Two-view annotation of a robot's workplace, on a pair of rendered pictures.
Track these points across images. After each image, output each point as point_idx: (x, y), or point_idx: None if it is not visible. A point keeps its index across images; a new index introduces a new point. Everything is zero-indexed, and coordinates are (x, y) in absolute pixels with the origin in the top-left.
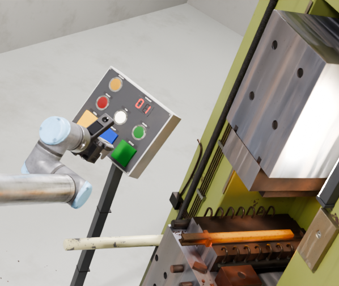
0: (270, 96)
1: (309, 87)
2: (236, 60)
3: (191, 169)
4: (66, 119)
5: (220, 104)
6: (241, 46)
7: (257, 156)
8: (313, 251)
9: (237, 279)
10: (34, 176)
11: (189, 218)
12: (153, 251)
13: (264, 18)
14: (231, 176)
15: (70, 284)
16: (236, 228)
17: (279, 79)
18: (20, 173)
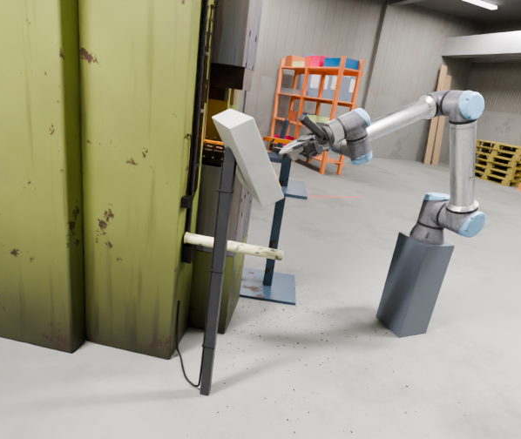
0: (254, 23)
1: (262, 1)
2: (193, 32)
3: (185, 165)
4: (353, 110)
5: (191, 84)
6: (194, 14)
7: (252, 67)
8: (236, 95)
9: None
10: (384, 115)
11: (195, 192)
12: (175, 271)
13: None
14: (206, 123)
15: (211, 370)
16: (211, 145)
17: (256, 8)
18: (395, 112)
